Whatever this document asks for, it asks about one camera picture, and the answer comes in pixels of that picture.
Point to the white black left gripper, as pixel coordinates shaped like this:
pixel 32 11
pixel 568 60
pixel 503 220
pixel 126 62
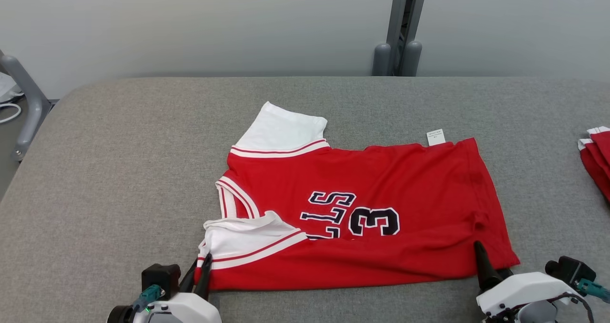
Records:
pixel 190 311

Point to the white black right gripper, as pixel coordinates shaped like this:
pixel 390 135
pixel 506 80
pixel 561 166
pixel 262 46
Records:
pixel 524 289

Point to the red basketball jersey white sleeves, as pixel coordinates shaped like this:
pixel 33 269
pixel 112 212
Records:
pixel 381 170

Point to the red jerseys pile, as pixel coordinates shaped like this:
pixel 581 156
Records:
pixel 600 161

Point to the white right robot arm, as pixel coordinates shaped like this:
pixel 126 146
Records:
pixel 538 313

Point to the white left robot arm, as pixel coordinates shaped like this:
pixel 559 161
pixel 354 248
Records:
pixel 159 319

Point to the white power strip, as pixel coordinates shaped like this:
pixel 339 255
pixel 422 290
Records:
pixel 7 87

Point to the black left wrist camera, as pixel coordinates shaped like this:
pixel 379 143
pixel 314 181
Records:
pixel 159 277

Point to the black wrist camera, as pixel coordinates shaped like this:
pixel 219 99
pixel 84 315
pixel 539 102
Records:
pixel 159 277
pixel 572 270

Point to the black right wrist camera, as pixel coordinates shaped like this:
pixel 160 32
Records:
pixel 572 270

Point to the grey cylindrical post foot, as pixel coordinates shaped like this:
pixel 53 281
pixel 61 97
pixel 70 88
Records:
pixel 412 58
pixel 382 61

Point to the grey metal partition post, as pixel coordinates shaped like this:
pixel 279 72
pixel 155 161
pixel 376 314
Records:
pixel 400 8

